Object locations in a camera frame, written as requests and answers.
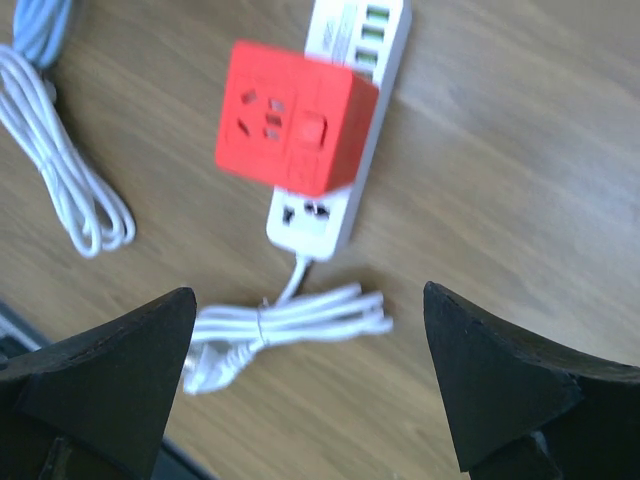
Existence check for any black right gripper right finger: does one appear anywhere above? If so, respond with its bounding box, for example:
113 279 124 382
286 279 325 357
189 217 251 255
423 282 639 479

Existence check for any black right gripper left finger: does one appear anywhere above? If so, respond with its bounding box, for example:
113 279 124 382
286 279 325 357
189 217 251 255
1 287 196 479

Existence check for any red cube socket adapter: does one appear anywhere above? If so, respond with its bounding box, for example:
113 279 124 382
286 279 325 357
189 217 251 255
214 40 379 197

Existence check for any white power strip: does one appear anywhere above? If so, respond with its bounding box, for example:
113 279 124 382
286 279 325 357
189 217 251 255
266 0 412 261

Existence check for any white strip coiled cable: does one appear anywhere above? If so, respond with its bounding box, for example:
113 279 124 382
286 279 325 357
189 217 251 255
182 252 395 396

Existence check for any white orange-strip cable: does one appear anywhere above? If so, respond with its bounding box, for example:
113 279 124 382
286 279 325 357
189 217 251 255
0 43 137 259

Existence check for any light blue strip cable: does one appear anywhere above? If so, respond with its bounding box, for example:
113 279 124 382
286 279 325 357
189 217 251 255
9 0 76 71

